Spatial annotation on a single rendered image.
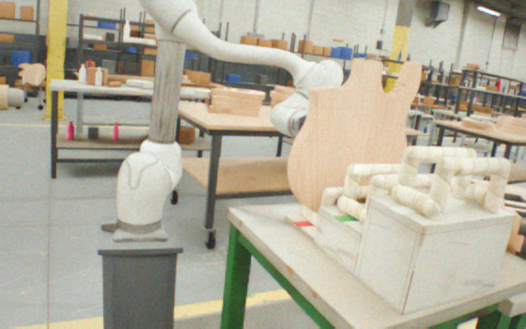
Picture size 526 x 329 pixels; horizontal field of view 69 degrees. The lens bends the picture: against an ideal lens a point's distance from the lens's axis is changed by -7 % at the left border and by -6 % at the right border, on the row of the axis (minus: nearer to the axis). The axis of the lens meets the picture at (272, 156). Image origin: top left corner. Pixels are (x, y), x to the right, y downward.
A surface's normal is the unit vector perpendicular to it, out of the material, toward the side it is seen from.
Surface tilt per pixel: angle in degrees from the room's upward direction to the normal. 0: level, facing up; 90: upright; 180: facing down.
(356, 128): 90
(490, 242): 90
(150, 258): 90
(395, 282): 90
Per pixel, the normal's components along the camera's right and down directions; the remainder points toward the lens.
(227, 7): 0.46, 0.25
